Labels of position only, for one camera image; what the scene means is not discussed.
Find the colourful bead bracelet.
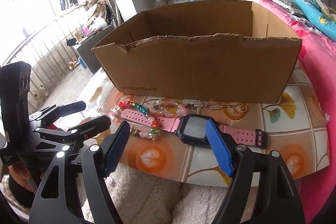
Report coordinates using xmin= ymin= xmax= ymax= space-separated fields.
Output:
xmin=108 ymin=100 xmax=161 ymax=140

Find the pink pearl bead bracelet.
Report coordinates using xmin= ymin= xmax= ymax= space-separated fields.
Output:
xmin=148 ymin=98 xmax=190 ymax=119

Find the gold chain with ring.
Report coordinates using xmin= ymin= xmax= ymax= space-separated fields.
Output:
xmin=186 ymin=101 xmax=249 ymax=114

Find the pink strap digital watch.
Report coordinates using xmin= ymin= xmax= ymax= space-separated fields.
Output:
xmin=121 ymin=109 xmax=268 ymax=149

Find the left hand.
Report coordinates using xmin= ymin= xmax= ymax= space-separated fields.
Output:
xmin=9 ymin=162 xmax=36 ymax=193

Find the dark grey cabinet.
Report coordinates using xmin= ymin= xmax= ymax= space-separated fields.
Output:
xmin=74 ymin=25 xmax=114 ymax=74

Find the patterned plastic tablecloth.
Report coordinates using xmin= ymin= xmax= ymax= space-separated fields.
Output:
xmin=78 ymin=64 xmax=329 ymax=187

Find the pink floral quilt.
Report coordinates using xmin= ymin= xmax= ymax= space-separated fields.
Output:
xmin=248 ymin=0 xmax=335 ymax=223

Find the brown cardboard box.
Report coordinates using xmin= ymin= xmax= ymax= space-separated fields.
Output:
xmin=92 ymin=0 xmax=302 ymax=103

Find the blue patterned blanket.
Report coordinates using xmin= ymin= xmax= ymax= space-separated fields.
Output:
xmin=292 ymin=0 xmax=335 ymax=41

